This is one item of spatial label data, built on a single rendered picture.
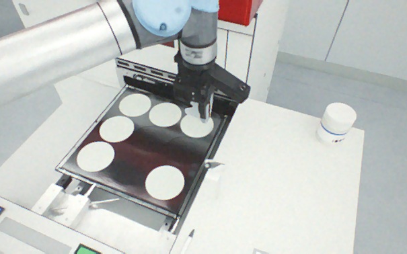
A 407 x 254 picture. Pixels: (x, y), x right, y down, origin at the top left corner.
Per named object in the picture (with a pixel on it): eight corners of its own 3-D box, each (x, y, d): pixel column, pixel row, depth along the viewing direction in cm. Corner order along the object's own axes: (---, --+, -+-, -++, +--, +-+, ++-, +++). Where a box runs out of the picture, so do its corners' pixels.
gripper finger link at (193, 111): (188, 117, 83) (186, 93, 76) (209, 123, 82) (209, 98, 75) (183, 126, 81) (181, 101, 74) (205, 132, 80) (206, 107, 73)
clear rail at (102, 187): (58, 167, 86) (56, 164, 85) (181, 217, 77) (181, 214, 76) (54, 171, 85) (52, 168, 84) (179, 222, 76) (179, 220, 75)
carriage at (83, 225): (57, 192, 85) (53, 187, 83) (178, 244, 76) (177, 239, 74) (36, 218, 81) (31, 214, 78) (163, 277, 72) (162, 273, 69)
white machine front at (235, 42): (48, 62, 126) (-1, -42, 96) (241, 121, 106) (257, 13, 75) (42, 67, 124) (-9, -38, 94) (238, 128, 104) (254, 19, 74)
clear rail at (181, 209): (225, 115, 98) (225, 113, 97) (229, 117, 98) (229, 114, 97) (174, 220, 76) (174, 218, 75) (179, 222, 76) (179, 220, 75)
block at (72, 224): (81, 198, 81) (77, 193, 79) (92, 203, 80) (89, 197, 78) (60, 226, 76) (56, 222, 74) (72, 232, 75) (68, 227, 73)
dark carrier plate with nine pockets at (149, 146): (128, 88, 106) (128, 87, 105) (223, 117, 97) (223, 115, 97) (62, 167, 85) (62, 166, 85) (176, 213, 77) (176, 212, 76)
